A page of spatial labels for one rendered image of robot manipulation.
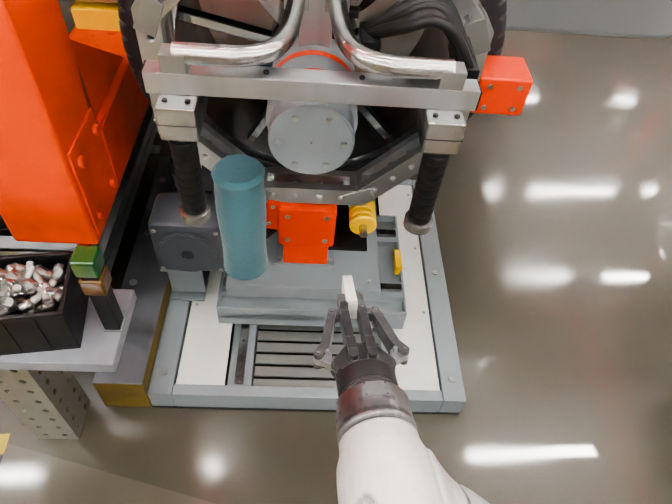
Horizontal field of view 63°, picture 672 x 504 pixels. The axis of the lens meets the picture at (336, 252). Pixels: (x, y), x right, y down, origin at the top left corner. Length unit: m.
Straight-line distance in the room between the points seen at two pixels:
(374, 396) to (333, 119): 0.39
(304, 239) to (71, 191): 0.46
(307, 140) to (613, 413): 1.21
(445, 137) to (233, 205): 0.39
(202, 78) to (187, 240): 0.67
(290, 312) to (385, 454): 0.92
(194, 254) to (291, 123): 0.64
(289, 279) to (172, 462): 0.53
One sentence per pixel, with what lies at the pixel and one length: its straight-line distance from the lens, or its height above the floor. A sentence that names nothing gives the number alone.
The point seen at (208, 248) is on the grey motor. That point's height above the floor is 0.35.
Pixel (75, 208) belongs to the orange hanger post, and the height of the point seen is 0.62.
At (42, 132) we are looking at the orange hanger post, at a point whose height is 0.79.
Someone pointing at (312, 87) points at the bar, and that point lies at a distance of 0.71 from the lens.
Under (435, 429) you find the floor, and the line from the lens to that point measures 1.52.
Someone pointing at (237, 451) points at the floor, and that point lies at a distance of 1.45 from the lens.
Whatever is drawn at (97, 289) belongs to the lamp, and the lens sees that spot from 1.00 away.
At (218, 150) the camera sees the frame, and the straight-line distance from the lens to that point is 1.05.
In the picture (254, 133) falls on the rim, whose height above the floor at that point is 0.67.
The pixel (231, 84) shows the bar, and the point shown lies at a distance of 0.72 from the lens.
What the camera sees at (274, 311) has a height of 0.16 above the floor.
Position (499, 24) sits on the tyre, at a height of 0.93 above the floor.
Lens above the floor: 1.36
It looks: 50 degrees down
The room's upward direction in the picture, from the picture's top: 6 degrees clockwise
